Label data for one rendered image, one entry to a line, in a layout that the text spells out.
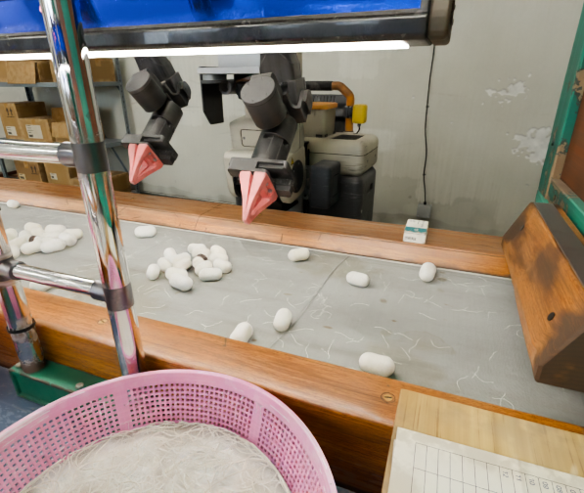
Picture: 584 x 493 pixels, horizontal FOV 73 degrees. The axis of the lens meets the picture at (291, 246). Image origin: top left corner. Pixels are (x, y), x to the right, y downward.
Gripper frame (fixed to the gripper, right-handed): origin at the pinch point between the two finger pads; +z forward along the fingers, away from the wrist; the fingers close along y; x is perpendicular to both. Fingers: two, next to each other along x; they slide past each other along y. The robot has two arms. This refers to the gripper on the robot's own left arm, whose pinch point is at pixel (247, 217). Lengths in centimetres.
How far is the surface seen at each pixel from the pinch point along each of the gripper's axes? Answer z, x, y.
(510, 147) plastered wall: -137, 142, 59
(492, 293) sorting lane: 3.3, 6.7, 36.4
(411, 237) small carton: -5.4, 9.8, 24.3
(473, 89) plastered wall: -158, 121, 36
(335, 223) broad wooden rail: -8.1, 13.5, 10.2
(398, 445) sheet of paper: 25.4, -18.1, 27.7
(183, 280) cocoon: 13.2, -4.7, -3.4
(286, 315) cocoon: 15.4, -6.4, 13.0
